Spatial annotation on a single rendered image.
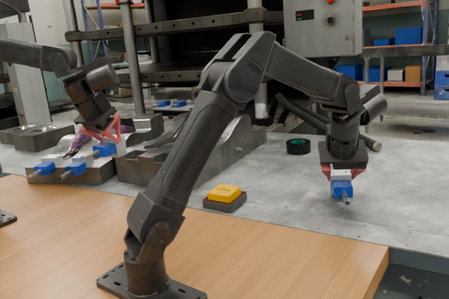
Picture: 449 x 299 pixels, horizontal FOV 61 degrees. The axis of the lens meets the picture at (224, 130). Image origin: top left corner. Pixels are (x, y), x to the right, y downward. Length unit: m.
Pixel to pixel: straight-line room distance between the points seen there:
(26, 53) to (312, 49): 1.13
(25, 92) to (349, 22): 4.36
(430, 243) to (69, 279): 0.66
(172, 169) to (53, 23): 8.39
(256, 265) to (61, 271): 0.36
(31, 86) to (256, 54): 4.86
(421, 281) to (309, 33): 1.13
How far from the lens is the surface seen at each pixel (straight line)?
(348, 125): 0.80
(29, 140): 1.75
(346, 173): 0.96
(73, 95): 0.98
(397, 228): 0.85
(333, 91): 0.75
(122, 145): 1.08
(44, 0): 8.92
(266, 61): 0.63
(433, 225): 0.88
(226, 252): 0.76
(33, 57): 0.98
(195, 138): 0.60
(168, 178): 0.60
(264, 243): 0.78
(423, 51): 4.22
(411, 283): 0.88
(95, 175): 1.20
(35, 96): 5.39
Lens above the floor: 1.20
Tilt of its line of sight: 14 degrees down
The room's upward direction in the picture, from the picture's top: 5 degrees counter-clockwise
